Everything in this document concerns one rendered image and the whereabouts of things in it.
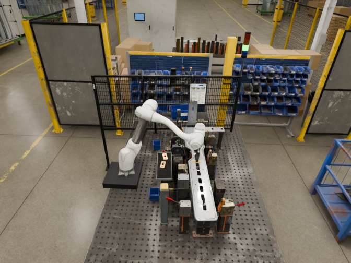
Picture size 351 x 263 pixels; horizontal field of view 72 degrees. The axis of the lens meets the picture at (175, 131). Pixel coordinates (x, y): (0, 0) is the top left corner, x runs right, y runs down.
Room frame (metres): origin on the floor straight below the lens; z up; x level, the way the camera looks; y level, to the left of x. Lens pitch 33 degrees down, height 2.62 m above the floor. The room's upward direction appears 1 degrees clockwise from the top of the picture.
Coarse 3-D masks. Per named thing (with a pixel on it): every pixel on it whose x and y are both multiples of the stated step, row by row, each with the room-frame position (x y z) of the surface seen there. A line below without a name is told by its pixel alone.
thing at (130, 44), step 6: (126, 42) 6.74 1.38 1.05; (132, 42) 6.75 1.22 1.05; (138, 42) 6.77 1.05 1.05; (144, 42) 6.78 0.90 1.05; (150, 42) 6.80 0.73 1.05; (120, 48) 6.17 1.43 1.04; (126, 48) 6.15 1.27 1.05; (132, 48) 6.35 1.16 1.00; (138, 48) 6.53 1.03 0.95; (144, 48) 6.52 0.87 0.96; (150, 48) 6.69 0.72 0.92; (120, 54) 6.17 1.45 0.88; (132, 54) 6.30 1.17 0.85; (126, 60) 6.16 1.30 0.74; (126, 66) 6.16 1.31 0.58
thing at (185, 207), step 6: (186, 204) 1.30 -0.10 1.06; (180, 210) 1.28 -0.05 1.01; (186, 210) 1.28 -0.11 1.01; (180, 216) 1.27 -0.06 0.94; (186, 216) 1.28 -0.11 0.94; (180, 222) 1.28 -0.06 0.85; (186, 222) 1.28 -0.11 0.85; (180, 228) 1.28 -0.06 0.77; (186, 228) 1.28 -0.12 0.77; (186, 234) 1.27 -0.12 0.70
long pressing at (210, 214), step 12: (192, 132) 2.46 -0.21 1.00; (192, 156) 1.99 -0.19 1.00; (204, 156) 2.00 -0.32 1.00; (192, 168) 1.80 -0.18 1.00; (204, 168) 1.81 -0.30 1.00; (192, 180) 1.63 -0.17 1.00; (204, 180) 1.64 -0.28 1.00; (192, 192) 1.48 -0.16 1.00; (204, 192) 1.49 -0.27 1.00; (204, 216) 1.23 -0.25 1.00; (216, 216) 1.24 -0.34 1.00
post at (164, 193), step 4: (168, 188) 1.39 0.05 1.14; (160, 192) 1.37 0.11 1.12; (164, 192) 1.37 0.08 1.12; (168, 192) 1.37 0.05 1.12; (160, 196) 1.37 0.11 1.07; (164, 196) 1.37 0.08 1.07; (168, 196) 1.37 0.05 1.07; (160, 200) 1.38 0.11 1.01; (164, 200) 1.37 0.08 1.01; (160, 204) 1.38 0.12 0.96; (164, 204) 1.37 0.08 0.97; (160, 208) 1.38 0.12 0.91; (164, 208) 1.37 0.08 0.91; (164, 212) 1.37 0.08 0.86; (164, 216) 1.37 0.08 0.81; (160, 220) 1.40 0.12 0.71; (164, 220) 1.37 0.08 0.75; (168, 220) 1.40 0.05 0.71
